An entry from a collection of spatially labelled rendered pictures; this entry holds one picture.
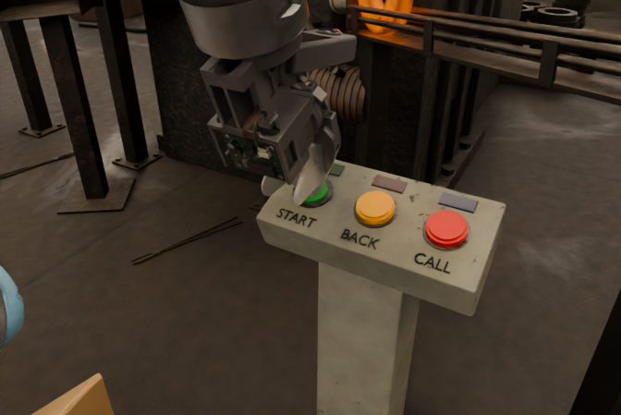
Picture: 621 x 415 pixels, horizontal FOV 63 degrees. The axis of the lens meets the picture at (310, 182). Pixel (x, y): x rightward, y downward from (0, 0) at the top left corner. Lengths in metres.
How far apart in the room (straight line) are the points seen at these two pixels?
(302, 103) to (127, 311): 0.99
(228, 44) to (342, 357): 0.41
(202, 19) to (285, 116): 0.10
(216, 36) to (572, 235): 1.44
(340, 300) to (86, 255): 1.07
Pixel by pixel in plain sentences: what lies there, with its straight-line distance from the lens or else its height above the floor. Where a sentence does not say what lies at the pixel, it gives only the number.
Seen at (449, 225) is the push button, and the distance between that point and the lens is 0.51.
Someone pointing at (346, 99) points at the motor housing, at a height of 0.48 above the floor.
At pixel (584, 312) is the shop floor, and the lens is 1.43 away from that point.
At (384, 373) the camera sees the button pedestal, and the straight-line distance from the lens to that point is 0.63.
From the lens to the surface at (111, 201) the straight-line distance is 1.76.
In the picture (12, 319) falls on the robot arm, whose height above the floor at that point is 0.34.
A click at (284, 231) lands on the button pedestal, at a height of 0.57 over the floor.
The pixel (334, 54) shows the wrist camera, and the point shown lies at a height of 0.76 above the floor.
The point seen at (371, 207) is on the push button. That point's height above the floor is 0.61.
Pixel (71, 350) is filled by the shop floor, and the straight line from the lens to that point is 1.30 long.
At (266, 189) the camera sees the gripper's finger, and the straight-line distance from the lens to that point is 0.51.
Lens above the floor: 0.90
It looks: 31 degrees down
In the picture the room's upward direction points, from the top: straight up
